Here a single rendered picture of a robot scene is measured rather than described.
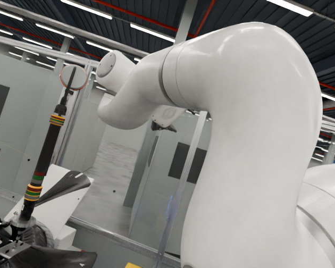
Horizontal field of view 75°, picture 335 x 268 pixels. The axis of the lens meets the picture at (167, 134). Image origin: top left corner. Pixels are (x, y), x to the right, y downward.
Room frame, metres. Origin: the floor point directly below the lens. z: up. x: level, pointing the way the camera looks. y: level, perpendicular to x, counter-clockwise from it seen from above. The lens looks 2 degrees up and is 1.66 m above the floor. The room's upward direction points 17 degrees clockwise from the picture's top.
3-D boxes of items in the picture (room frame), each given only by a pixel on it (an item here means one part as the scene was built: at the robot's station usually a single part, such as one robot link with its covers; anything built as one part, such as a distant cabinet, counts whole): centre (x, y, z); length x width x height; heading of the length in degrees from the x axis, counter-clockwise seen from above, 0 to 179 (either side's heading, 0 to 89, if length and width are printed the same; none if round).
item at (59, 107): (0.73, 0.36, 1.47); 0.04 x 0.04 x 0.46
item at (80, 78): (1.38, 0.67, 1.88); 0.17 x 0.15 x 0.16; 81
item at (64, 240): (1.33, 0.46, 0.92); 0.17 x 0.16 x 0.11; 171
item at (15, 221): (0.73, 0.37, 1.32); 0.09 x 0.07 x 0.10; 26
